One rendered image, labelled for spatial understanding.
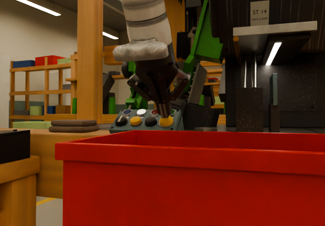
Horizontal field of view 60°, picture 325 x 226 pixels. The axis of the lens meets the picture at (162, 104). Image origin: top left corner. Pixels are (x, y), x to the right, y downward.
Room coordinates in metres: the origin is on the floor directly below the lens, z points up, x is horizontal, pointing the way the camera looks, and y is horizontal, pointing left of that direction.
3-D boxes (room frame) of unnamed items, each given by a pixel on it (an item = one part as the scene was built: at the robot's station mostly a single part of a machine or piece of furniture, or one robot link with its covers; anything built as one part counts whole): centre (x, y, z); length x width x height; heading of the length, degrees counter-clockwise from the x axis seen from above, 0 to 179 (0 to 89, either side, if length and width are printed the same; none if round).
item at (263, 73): (0.98, -0.38, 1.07); 0.30 x 0.18 x 0.34; 73
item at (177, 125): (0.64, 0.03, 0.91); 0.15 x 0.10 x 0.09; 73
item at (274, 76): (0.70, -0.27, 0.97); 0.10 x 0.02 x 0.14; 163
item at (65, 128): (0.72, 0.23, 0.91); 0.10 x 0.08 x 0.03; 71
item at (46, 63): (6.71, 2.64, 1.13); 2.48 x 0.54 x 2.27; 65
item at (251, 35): (0.76, -0.28, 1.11); 0.39 x 0.16 x 0.03; 163
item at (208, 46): (0.84, -0.15, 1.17); 0.13 x 0.12 x 0.20; 73
